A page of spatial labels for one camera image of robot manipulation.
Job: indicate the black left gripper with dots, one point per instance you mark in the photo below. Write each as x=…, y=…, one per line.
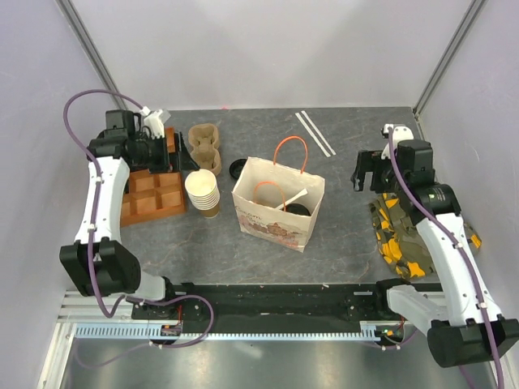
x=173, y=161

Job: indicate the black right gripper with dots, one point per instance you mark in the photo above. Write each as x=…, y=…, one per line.
x=370, y=161

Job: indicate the black plastic cup lid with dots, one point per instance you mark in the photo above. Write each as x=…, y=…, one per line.
x=297, y=209

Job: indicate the white paper takeout bag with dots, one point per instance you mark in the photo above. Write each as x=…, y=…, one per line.
x=265, y=184

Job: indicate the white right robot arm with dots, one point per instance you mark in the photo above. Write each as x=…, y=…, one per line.
x=470, y=327

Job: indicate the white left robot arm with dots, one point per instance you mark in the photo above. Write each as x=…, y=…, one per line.
x=97, y=262

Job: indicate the cardboard cup carrier tray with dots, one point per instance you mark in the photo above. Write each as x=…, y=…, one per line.
x=205, y=142

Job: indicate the stack of paper cups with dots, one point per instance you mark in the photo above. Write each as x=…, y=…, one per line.
x=203, y=192

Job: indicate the orange compartment organizer tray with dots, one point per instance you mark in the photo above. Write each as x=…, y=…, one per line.
x=153, y=196

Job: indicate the camouflage yellow green cloth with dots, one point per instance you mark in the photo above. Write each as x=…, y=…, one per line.
x=397, y=239

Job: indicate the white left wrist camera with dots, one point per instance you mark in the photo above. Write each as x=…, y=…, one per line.
x=155, y=121

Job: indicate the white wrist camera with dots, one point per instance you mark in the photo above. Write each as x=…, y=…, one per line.
x=394, y=134
x=155, y=121

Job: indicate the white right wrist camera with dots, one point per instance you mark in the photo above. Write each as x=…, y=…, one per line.
x=394, y=134

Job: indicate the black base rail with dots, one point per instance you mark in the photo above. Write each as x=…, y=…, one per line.
x=295, y=306

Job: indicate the grey slotted cable duct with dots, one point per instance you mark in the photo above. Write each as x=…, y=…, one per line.
x=156, y=331

